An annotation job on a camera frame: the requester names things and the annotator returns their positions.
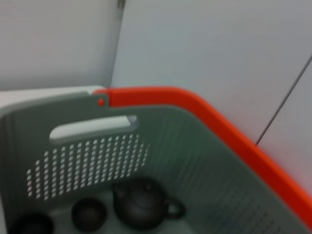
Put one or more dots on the glass teacup with black base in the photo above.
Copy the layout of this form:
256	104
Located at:
31	224
89	214

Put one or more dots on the grey perforated storage bin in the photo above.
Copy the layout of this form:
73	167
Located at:
195	158

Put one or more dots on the dark clay teapot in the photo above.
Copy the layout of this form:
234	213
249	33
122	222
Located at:
141	204

